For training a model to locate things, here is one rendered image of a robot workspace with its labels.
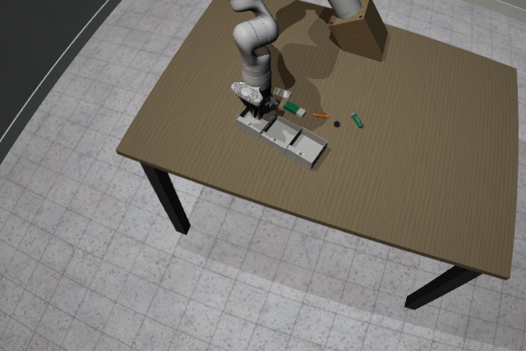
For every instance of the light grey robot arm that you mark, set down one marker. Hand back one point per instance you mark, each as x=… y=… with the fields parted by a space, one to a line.
x=250 y=37

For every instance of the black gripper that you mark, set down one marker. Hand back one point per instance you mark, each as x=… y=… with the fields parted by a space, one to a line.
x=260 y=110

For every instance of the green battery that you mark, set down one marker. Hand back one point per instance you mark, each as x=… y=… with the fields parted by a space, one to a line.
x=357 y=120

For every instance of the grey three-compartment bin rack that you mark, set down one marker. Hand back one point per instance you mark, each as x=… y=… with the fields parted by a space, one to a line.
x=283 y=135

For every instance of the white domino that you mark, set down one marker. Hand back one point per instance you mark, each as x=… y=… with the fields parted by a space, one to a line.
x=281 y=93

